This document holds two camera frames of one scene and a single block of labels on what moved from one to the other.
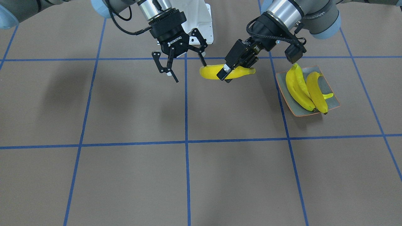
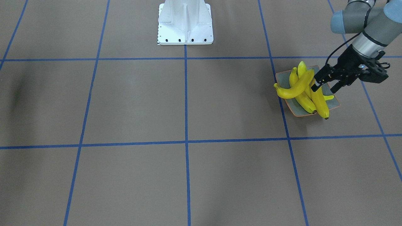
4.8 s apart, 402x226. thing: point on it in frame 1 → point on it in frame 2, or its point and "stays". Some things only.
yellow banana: [210, 71] → [294, 90]
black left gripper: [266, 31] → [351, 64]
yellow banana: [327, 96] stays
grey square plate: [297, 108] stays
